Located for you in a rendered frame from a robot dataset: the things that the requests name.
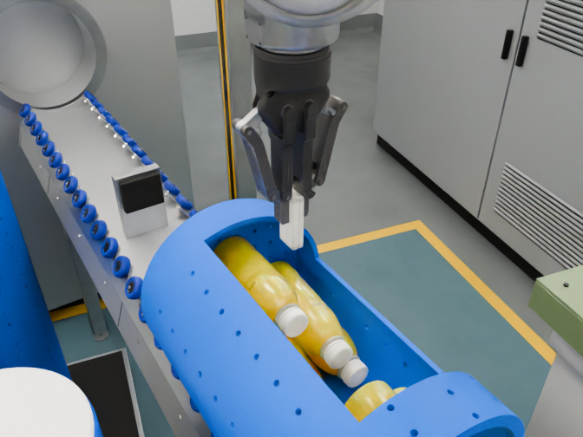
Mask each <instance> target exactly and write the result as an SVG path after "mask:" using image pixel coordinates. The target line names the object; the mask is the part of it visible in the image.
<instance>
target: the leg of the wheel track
mask: <svg viewBox="0 0 583 437"><path fill-rule="evenodd" d="M62 227H63V230H64V233H65V237H66V239H67V243H68V246H69V251H70V255H71V257H72V261H73V264H74V267H75V273H76V275H77V279H78V282H79V285H80V288H81V292H82V297H83V300H84V303H85V306H86V310H87V312H88V318H89V321H90V324H91V328H92V330H93V331H94V339H95V340H96V341H98V342H100V341H104V340H105V339H107V338H108V331H107V328H106V324H105V321H104V317H103V314H102V308H101V305H100V302H99V298H98V295H97V291H96V287H95V284H94V282H93V280H92V278H91V276H90V275H89V274H88V271H87V269H86V267H85V265H84V263H83V262H82V260H81V258H80V256H79V254H78V252H77V250H76V249H75V247H74V245H73V243H72V241H71V239H70V237H69V235H68V233H67V232H66V230H65V228H64V226H63V225H62Z"/></svg>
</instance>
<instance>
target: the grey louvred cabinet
mask: <svg viewBox="0 0 583 437"><path fill-rule="evenodd" d="M373 130H374V131H375V132H376V133H377V144H378V145H379V146H380V147H382V148H383V149H384V150H385V151H386V152H387V153H389V154H390V155H391V156H392V157H393V158H394V159H395V160H397V161H398V162H399V163H400V164H401V165H402V166H404V167H405V168H406V169H407V170H408V171H409V172H410V173H412V174H413V175H414V176H415V177H416V178H417V179H419V180H420V181H421V182H422V183H423V184H424V185H425V186H426V187H428V189H429V190H430V191H432V192H433V193H434V194H435V195H436V196H437V197H439V198H440V199H441V200H442V201H443V202H444V203H445V204H447V205H448V206H449V207H450V208H451V209H452V210H454V211H455V212H456V213H457V214H458V215H459V216H461V217H462V218H463V219H464V220H465V221H466V222H468V223H469V224H470V225H471V226H472V227H473V228H475V229H476V230H477V231H478V232H479V233H480V234H481V235H482V236H483V237H484V238H485V239H486V240H487V241H489V242H490V243H491V244H492V245H493V246H494V247H496V248H497V249H498V250H499V251H500V252H501V253H503V254H504V255H505V256H506V257H507V258H508V259H510V260H511V261H512V262H513V263H514V264H515V265H517V266H518V267H519V268H520V269H521V270H522V271H524V272H525V273H526V274H527V275H528V276H529V277H530V278H532V279H533V280H534V281H536V278H539V277H544V276H547V275H550V274H554V273H556V272H560V271H564V270H568V269H571V268H574V267H577V266H581V265H583V0H384V7H383V26H382V35H381V45H380V55H379V64H378V74H377V92H376V102H375V112H374V122H373Z"/></svg>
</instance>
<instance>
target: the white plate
mask: <svg viewBox="0 0 583 437"><path fill-rule="evenodd" d="M94 435H95V423H94V417H93V414H92V410H91V407H90V405H89V403H88V400H87V398H86V396H85V395H84V393H83V392H82V391H81V390H80V389H79V388H78V387H77V386H76V385H75V384H74V383H73V382H72V381H71V380H69V379H68V378H66V377H64V376H62V375H59V374H57V373H55V372H52V371H48V370H45V369H36V368H10V369H0V437H94Z"/></svg>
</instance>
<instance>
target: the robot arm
mask: <svg viewBox="0 0 583 437"><path fill-rule="evenodd" d="M377 1H379V0H244V21H245V35H246V39H247V40H248V41H249V42H251V43H253V44H254V46H253V48H252V50H253V74H254V81H255V86H256V94H255V96H254V98H253V101H252V111H251V112H250V113H249V114H248V115H247V116H246V117H245V118H244V119H243V120H241V119H240V118H236V119H234V120H233V123H232V127H233V129H234V130H235V131H236V132H237V133H238V135H239V136H240V137H241V138H242V140H243V144H244V147H245V150H246V155H247V158H248V160H249V164H250V167H251V169H252V175H253V178H254V180H255V184H256V187H257V189H258V191H259V192H260V193H261V194H262V195H263V196H264V197H265V198H266V199H268V200H269V201H270V202H274V217H275V219H276V220H277V221H278V222H279V229H280V239H281V240H282V241H283V242H285V243H286V244H287V245H288V246H289V247H290V248H291V249H292V250H293V251H294V250H297V248H301V247H303V243H304V217H306V216H307V215H308V212H309V199H311V198H313V197H314V196H315V192H314V191H313V190H312V188H313V187H314V186H321V185H323V183H324V182H325V178H326V174H327V171H328V167H329V164H330V160H331V154H332V150H333V147H334V143H335V139H336V136H337V130H338V126H339V122H340V121H341V120H342V118H343V116H344V113H345V112H346V110H347V108H348V103H347V102H346V101H343V100H341V99H339V98H338V97H336V96H335V95H330V89H329V87H328V85H327V83H328V81H329V80H330V77H331V44H332V43H334V42H335V41H336V40H337V39H338V37H339V32H340V23H341V22H344V21H347V20H349V19H351V18H352V17H354V16H357V15H359V14H360V13H362V12H364V11H365V10H367V9H368V8H369V7H370V6H371V5H373V4H374V3H376V2H377ZM261 121H263V122H264V123H265V125H266V126H267V127H268V135H269V137H270V139H271V166H270V163H269V160H268V157H267V153H266V150H265V145H264V142H263V141H262V139H261V138H260V135H261V134H262V131H261V126H260V122H261ZM316 169H317V171H316ZM292 187H293V188H292Z"/></svg>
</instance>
